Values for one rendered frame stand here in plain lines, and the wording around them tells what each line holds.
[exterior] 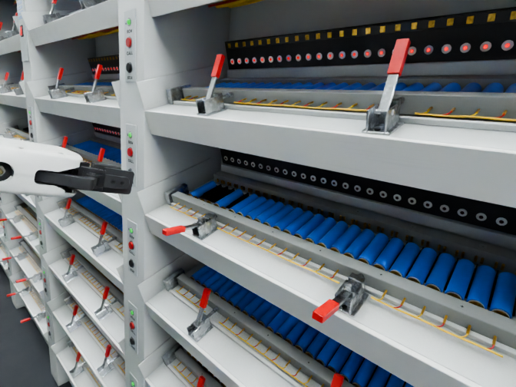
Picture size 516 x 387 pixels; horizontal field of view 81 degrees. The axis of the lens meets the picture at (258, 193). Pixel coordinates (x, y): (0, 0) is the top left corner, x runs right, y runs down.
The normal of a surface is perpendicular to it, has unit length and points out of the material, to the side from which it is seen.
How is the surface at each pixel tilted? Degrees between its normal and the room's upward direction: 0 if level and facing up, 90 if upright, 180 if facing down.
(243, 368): 18
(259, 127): 108
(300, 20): 90
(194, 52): 90
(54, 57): 90
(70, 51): 90
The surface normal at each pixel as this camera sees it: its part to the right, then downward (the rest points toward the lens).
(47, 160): 0.74, 0.05
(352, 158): -0.65, 0.42
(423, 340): -0.11, -0.88
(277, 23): -0.66, 0.13
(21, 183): 0.63, 0.37
